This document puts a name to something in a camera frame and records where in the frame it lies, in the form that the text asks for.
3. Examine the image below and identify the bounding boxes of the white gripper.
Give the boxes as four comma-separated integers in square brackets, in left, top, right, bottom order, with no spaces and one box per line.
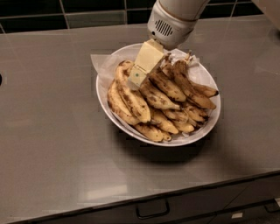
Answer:
[128,1,199,90]

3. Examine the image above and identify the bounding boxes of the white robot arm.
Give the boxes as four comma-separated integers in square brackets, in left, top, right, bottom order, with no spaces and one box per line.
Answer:
[128,0,209,90]

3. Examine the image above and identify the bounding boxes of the right long spotted banana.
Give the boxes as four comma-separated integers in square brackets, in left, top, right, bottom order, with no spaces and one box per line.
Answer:
[172,52,216,109]

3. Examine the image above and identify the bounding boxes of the white oval bowl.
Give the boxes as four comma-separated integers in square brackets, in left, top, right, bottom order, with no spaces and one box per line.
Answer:
[90,44,221,147]

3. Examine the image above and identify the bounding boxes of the large spotted banana front left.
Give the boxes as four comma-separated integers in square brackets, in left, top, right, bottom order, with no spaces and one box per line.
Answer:
[115,60,151,123]

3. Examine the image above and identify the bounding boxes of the outer left banana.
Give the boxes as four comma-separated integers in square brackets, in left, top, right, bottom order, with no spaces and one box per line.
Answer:
[107,80,140,125]

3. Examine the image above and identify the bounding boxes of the lower middle banana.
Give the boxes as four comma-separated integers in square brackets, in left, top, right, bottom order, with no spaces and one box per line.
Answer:
[150,108,179,134]

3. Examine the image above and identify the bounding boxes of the far right small banana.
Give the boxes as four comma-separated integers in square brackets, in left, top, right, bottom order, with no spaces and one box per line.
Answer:
[191,81,219,98]

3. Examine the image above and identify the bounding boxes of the right lower brown banana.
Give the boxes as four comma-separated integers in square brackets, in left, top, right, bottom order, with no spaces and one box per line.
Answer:
[183,102,208,123]

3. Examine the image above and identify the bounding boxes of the lower right short banana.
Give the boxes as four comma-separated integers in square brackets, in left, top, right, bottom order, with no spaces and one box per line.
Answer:
[163,109,194,133]

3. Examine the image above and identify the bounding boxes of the bottom front banana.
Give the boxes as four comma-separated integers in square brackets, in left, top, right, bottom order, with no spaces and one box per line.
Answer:
[134,123,164,142]

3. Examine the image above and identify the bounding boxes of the dark cabinet drawer front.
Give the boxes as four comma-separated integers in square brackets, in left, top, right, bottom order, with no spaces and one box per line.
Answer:
[43,174,280,224]

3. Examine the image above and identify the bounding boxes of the black drawer handle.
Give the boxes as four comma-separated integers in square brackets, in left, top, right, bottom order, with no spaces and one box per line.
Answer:
[136,199,170,220]

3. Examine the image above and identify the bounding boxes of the right drawer handle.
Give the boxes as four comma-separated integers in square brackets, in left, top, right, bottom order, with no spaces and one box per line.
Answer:
[264,202,280,214]

